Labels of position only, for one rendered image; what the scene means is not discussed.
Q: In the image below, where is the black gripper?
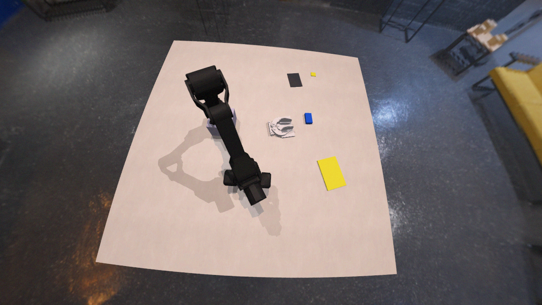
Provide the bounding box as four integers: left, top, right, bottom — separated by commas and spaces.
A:
223, 170, 271, 189

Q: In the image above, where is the yellow flat rectangular plate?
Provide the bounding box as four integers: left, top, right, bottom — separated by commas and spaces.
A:
317, 156, 346, 190

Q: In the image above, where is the blue rectangular block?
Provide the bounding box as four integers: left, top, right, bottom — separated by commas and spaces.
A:
304, 113, 312, 124

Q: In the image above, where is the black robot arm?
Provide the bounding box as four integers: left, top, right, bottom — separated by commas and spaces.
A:
184, 65, 267, 206

